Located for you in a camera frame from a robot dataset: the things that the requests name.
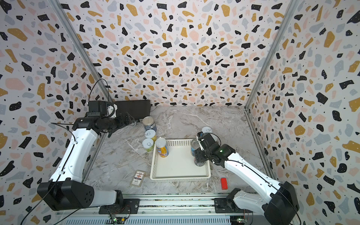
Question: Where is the dark navy tall can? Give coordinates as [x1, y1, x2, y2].
[194, 153, 208, 167]

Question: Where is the blue label soup can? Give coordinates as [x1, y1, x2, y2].
[191, 138, 200, 157]

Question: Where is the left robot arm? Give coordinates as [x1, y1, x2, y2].
[37, 113, 134, 211]

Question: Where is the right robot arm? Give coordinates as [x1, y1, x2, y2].
[195, 132, 302, 225]

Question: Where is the white perforated plastic basket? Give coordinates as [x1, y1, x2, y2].
[150, 139, 211, 182]

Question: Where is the black hard case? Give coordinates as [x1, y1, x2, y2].
[114, 100, 151, 122]

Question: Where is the blue label can left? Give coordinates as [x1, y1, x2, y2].
[142, 116, 157, 132]

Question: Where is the pink label small can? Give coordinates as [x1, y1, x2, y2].
[202, 127, 212, 134]

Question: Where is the yellow label small can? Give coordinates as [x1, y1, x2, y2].
[144, 129, 157, 142]

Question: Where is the green label small can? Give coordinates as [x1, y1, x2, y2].
[142, 138, 154, 152]

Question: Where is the small red block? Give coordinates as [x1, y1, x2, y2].
[220, 178, 228, 190]

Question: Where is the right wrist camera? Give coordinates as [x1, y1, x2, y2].
[197, 131, 207, 143]

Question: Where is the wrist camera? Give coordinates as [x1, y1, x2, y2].
[86, 101, 108, 118]
[197, 131, 207, 143]

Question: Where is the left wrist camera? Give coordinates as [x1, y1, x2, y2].
[86, 101, 108, 118]

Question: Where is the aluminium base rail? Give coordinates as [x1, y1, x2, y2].
[56, 194, 271, 225]

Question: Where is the aluminium corner frame post left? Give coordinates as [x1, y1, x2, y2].
[48, 0, 113, 104]

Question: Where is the aluminium corner frame post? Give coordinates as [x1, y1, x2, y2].
[244, 0, 299, 113]
[48, 0, 113, 104]

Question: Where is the aluminium corner frame post right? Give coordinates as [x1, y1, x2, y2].
[244, 0, 299, 113]

